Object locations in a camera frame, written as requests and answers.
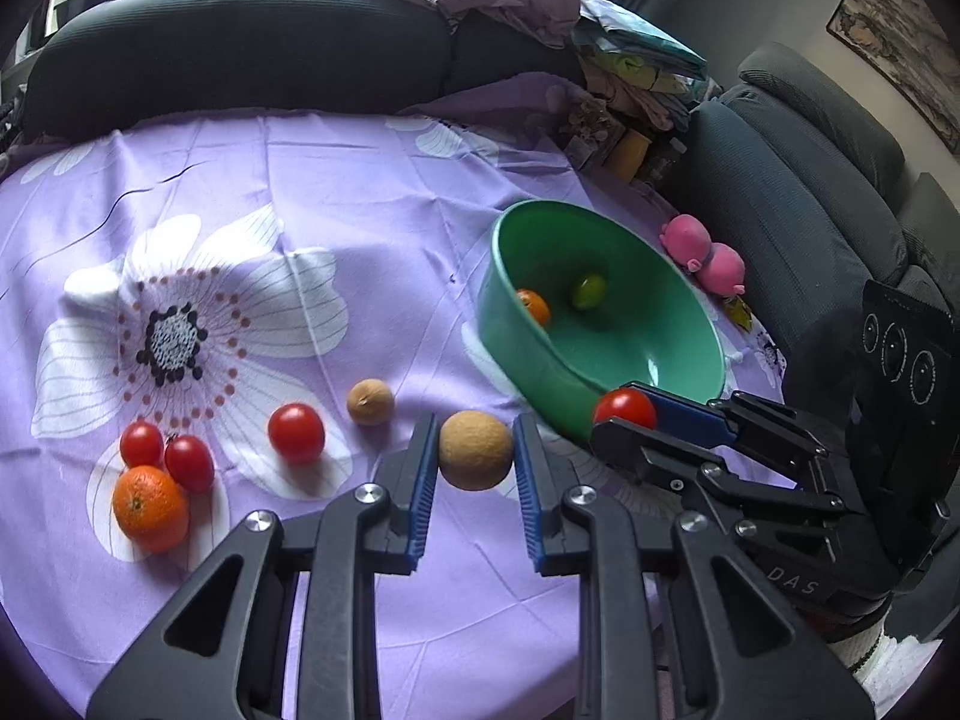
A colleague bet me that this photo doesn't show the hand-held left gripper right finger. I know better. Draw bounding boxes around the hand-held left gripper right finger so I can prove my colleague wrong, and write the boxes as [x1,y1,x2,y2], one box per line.
[512,414,877,720]

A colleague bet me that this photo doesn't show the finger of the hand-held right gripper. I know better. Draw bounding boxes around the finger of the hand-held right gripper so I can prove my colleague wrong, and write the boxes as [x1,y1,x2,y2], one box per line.
[634,384,826,470]
[590,420,848,537]

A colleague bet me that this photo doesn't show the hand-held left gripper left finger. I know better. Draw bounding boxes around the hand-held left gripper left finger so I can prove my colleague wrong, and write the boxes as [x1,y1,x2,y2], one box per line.
[86,411,440,720]

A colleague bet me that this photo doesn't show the red cherry tomato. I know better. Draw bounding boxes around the red cherry tomato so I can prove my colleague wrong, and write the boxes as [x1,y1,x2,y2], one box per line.
[268,403,326,465]
[592,388,659,430]
[163,434,216,495]
[119,421,165,469]

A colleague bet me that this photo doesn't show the large brown round fruit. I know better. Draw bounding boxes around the large brown round fruit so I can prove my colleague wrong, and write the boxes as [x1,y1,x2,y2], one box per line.
[438,410,515,492]

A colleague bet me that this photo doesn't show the small brown round fruit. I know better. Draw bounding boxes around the small brown round fruit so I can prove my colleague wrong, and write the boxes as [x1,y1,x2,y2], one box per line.
[346,379,395,427]

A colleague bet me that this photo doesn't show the green plastic bowl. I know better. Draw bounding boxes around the green plastic bowl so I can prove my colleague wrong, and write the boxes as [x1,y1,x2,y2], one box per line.
[477,199,727,443]

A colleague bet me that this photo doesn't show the large orange tangerine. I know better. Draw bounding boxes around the large orange tangerine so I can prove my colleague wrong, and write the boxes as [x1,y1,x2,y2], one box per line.
[112,465,191,556]

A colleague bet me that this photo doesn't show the person's right forearm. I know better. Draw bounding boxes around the person's right forearm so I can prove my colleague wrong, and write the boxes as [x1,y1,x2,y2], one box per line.
[821,604,947,702]

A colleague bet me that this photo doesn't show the pink pig plush toy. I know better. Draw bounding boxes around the pink pig plush toy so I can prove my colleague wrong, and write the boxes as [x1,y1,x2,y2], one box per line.
[660,214,747,296]

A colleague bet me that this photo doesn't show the small orange kumquat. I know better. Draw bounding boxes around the small orange kumquat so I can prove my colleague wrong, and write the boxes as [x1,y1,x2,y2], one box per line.
[515,289,552,328]

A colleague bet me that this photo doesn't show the grey recliner sofa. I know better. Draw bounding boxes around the grey recliner sofa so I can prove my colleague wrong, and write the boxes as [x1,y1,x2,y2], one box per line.
[660,41,960,406]

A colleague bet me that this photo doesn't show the yellow bottle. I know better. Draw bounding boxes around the yellow bottle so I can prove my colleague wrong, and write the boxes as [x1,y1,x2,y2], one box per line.
[607,131,650,181]

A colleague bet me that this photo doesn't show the printed snack packet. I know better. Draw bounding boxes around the printed snack packet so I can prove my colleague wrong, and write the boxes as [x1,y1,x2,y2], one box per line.
[559,99,623,166]

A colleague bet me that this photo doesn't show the purple floral tablecloth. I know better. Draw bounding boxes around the purple floral tablecloth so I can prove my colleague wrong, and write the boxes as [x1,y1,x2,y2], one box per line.
[0,72,788,720]

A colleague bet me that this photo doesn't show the stack of folded clothes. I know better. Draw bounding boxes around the stack of folded clothes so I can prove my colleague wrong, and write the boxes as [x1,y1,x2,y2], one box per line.
[577,52,706,132]

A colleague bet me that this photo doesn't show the teal folded cloth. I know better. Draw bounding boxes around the teal folded cloth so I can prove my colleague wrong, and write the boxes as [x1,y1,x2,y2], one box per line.
[577,0,710,80]

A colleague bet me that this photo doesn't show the framed wall painting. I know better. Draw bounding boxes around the framed wall painting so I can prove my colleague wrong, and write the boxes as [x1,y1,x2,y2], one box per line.
[825,0,960,155]

